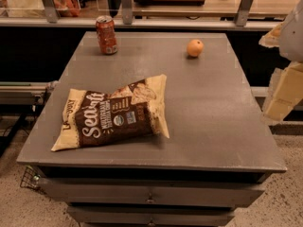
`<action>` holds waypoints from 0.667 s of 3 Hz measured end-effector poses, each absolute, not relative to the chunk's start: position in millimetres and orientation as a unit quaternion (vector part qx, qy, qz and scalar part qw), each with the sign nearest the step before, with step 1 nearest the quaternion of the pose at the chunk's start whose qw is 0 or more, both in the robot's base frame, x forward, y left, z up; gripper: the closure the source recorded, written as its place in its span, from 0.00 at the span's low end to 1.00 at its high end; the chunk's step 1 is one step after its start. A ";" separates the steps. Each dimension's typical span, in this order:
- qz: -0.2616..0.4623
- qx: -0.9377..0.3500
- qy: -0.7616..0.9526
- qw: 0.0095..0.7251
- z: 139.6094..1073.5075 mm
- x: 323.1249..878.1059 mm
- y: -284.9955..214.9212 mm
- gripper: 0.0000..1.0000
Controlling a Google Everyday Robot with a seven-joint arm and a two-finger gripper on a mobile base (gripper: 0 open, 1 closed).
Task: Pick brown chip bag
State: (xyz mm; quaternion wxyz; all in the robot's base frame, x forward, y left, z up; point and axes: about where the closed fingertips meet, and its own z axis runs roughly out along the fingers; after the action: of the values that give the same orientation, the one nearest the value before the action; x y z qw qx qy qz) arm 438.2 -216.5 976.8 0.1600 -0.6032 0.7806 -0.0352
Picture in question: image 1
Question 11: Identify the orange soda can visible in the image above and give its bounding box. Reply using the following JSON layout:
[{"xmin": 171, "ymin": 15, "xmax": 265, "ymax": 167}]
[{"xmin": 96, "ymin": 15, "xmax": 117, "ymax": 55}]

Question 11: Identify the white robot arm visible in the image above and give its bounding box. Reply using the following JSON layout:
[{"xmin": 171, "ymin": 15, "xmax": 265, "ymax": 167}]
[{"xmin": 258, "ymin": 0, "xmax": 303, "ymax": 125}]

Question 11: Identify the grey side rail left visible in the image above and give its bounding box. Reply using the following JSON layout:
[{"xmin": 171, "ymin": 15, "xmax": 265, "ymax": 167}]
[{"xmin": 0, "ymin": 80, "xmax": 59, "ymax": 105}]

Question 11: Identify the grey drawer cabinet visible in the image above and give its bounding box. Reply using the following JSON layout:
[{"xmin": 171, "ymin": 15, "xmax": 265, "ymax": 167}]
[{"xmin": 18, "ymin": 32, "xmax": 286, "ymax": 227}]

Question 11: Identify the brown chip bag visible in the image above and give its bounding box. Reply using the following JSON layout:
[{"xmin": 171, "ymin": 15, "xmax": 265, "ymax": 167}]
[{"xmin": 52, "ymin": 75, "xmax": 169, "ymax": 151}]

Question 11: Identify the upper grey drawer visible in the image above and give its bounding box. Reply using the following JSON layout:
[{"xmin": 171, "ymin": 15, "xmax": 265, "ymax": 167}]
[{"xmin": 39, "ymin": 178, "xmax": 264, "ymax": 208}]

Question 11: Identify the wire basket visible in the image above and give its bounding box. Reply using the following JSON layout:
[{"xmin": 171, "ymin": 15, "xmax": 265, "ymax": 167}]
[{"xmin": 20, "ymin": 166, "xmax": 44, "ymax": 192}]

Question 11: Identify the orange snack bag background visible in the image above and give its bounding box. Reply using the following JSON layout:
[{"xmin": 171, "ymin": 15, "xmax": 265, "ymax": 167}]
[{"xmin": 53, "ymin": 0, "xmax": 80, "ymax": 17}]

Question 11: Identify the lower grey drawer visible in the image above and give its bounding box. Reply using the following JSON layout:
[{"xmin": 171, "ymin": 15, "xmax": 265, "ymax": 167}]
[{"xmin": 67, "ymin": 206, "xmax": 234, "ymax": 227}]

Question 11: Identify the orange fruit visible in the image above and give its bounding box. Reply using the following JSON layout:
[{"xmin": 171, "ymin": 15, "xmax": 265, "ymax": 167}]
[{"xmin": 187, "ymin": 40, "xmax": 204, "ymax": 58}]

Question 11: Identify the metal railing shelf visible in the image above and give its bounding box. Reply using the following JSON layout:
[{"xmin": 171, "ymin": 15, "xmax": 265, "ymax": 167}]
[{"xmin": 0, "ymin": 0, "xmax": 301, "ymax": 30}]

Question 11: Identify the grey drawer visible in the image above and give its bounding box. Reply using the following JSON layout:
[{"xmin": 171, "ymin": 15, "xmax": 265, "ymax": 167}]
[
  {"xmin": 67, "ymin": 206, "xmax": 234, "ymax": 227},
  {"xmin": 39, "ymin": 178, "xmax": 264, "ymax": 208}
]

